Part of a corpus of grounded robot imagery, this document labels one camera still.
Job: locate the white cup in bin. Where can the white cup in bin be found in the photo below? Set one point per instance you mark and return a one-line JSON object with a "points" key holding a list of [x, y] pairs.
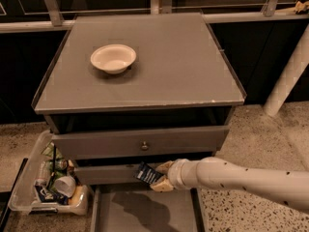
{"points": [[65, 185]]}

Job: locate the white diagonal post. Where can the white diagonal post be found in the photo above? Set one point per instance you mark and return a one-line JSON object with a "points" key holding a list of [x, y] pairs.
{"points": [[294, 69]]}

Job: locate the green chip bag in bin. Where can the green chip bag in bin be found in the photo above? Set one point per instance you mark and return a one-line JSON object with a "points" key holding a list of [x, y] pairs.
{"points": [[51, 151]]}

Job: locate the grey bottom drawer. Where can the grey bottom drawer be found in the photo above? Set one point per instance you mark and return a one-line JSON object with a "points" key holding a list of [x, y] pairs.
{"points": [[134, 207]]}

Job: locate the white paper bowl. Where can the white paper bowl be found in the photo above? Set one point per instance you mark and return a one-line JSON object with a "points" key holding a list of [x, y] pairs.
{"points": [[113, 58]]}

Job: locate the grey drawer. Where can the grey drawer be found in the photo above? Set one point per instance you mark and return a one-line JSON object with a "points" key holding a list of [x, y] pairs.
{"points": [[106, 174], [136, 143], [134, 207]]}

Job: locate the blue snack bag in bin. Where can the blue snack bag in bin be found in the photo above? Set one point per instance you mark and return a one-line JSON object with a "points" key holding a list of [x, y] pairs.
{"points": [[47, 196]]}

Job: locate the clear plastic bottle in bin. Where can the clear plastic bottle in bin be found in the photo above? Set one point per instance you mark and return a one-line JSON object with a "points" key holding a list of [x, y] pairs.
{"points": [[43, 175]]}

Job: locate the grey drawer cabinet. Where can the grey drawer cabinet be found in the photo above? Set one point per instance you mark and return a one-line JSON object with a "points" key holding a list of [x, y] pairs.
{"points": [[180, 79]]}

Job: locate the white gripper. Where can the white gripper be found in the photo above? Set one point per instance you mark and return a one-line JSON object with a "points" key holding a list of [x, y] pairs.
{"points": [[175, 175]]}

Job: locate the clear plastic bin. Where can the clear plastic bin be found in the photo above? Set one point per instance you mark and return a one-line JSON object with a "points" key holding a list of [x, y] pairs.
{"points": [[48, 183]]}

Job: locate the grey middle drawer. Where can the grey middle drawer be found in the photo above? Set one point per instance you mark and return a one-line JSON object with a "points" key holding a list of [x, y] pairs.
{"points": [[106, 174]]}

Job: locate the green can in bin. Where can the green can in bin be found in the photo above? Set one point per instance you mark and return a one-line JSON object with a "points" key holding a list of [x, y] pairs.
{"points": [[58, 164]]}

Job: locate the grey top drawer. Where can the grey top drawer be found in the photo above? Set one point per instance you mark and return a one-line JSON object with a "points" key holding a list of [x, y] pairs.
{"points": [[136, 143]]}

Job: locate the metal railing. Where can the metal railing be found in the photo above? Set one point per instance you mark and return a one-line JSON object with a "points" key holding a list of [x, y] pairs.
{"points": [[58, 21]]}

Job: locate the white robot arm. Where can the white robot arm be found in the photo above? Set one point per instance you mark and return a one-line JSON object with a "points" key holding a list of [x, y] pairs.
{"points": [[285, 187]]}

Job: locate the yellow sponge in bin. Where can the yellow sponge in bin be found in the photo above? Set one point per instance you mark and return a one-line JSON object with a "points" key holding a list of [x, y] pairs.
{"points": [[74, 200]]}

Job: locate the blue rxbar blueberry bar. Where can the blue rxbar blueberry bar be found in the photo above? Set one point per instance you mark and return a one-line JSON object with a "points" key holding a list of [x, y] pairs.
{"points": [[147, 174]]}

